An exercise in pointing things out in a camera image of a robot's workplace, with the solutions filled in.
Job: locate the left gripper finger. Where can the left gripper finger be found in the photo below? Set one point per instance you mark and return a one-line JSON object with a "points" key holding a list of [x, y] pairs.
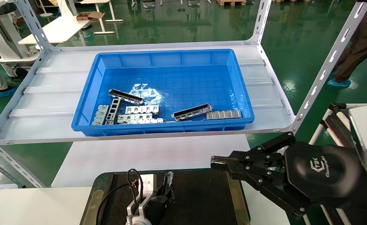
{"points": [[173, 195], [162, 193]]}

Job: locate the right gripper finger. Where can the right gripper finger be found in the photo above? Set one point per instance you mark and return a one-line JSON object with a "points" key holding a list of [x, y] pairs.
{"points": [[264, 156], [264, 178]]}

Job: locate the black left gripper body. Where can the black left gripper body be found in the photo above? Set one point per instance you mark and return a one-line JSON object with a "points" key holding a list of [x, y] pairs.
{"points": [[156, 209]]}

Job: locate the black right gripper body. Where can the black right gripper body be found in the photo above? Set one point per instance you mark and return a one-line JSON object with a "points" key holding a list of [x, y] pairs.
{"points": [[324, 175]]}

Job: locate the long grey metal channel part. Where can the long grey metal channel part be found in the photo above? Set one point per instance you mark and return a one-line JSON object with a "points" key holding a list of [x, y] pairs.
{"points": [[125, 97], [169, 179], [192, 112]]}

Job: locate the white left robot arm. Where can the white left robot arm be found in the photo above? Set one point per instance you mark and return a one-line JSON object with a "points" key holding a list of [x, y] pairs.
{"points": [[136, 222]]}

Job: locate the black container with brass rim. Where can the black container with brass rim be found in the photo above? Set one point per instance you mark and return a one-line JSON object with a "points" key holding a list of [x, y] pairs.
{"points": [[199, 200]]}

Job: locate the small white container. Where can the small white container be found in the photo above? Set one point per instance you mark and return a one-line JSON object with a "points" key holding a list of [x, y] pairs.
{"points": [[33, 50]]}

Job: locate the flat silver stamped plate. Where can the flat silver stamped plate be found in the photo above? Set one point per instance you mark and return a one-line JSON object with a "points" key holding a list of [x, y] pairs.
{"points": [[149, 121], [224, 114], [142, 109], [100, 114], [135, 118]]}

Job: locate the clear crumpled plastic film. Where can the clear crumpled plastic film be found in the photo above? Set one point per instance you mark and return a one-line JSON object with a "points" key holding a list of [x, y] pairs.
{"points": [[146, 92]]}

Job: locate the person in red shirt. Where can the person in red shirt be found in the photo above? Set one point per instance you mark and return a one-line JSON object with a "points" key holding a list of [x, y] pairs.
{"points": [[358, 47]]}

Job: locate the large blue plastic bin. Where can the large blue plastic bin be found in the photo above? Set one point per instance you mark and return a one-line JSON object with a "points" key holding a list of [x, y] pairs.
{"points": [[171, 59]]}

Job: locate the grey slotted metal shelf rack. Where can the grey slotted metal shelf rack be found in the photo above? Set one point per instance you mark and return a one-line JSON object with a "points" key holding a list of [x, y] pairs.
{"points": [[55, 93]]}

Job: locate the wooden pallet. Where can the wooden pallet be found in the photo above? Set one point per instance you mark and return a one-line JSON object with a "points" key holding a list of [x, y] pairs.
{"points": [[230, 2]]}

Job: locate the white table with thin legs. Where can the white table with thin legs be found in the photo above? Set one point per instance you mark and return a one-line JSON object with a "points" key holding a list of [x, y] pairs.
{"points": [[100, 18]]}

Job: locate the wide white work table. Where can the wide white work table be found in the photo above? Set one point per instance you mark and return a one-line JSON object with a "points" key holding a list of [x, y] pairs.
{"points": [[61, 31]]}

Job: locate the open brown cardboard box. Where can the open brown cardboard box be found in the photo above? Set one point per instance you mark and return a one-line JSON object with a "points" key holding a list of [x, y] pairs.
{"points": [[88, 16]]}

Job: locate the white machine with wheeled base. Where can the white machine with wheeled base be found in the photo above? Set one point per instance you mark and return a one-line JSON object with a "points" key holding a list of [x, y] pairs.
{"points": [[2, 34]]}

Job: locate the silver camera mount bracket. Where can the silver camera mount bracket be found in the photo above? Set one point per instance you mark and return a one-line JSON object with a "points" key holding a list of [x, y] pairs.
{"points": [[139, 206]]}

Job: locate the white and black tube frame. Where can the white and black tube frame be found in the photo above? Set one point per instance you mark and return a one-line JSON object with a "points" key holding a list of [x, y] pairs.
{"points": [[336, 125]]}

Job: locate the dark metal frame part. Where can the dark metal frame part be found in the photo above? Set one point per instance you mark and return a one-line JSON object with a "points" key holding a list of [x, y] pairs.
{"points": [[113, 111]]}

